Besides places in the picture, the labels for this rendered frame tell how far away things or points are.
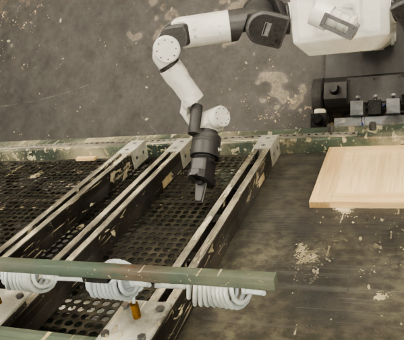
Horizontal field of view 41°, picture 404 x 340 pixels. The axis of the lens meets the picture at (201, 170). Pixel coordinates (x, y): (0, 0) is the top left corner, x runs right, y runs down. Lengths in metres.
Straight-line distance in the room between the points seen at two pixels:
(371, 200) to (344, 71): 1.30
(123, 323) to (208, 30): 0.87
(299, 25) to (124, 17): 2.07
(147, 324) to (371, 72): 1.96
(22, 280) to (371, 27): 1.05
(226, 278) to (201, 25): 0.91
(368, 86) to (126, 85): 1.43
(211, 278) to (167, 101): 2.39
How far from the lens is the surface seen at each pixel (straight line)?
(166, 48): 1.56
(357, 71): 2.72
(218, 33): 1.57
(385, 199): 1.52
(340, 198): 1.54
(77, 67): 3.56
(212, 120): 1.62
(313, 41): 1.55
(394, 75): 2.68
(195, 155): 1.62
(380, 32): 1.53
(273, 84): 2.96
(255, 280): 0.81
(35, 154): 2.42
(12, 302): 1.21
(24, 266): 1.01
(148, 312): 1.05
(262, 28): 1.56
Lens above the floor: 2.73
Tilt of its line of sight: 66 degrees down
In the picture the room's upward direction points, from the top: 68 degrees counter-clockwise
